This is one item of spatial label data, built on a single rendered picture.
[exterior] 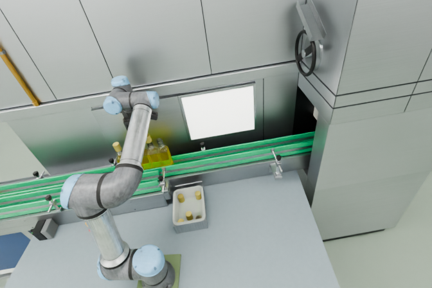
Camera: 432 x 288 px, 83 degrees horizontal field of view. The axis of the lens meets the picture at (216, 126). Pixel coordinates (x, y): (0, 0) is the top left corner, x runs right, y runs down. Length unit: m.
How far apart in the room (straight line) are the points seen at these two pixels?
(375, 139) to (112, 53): 1.35
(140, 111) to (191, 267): 0.79
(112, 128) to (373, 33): 1.31
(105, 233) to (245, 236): 0.69
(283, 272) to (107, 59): 1.29
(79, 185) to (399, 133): 1.41
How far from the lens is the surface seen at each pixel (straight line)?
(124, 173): 0.87
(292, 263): 1.35
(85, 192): 0.90
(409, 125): 1.50
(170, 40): 1.25
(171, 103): 1.37
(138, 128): 0.96
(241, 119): 1.48
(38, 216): 1.76
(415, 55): 1.25
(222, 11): 1.23
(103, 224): 1.02
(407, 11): 1.12
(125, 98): 1.08
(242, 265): 1.34
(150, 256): 1.16
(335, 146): 1.35
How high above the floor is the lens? 2.00
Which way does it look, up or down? 39 degrees down
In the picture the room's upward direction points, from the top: 9 degrees counter-clockwise
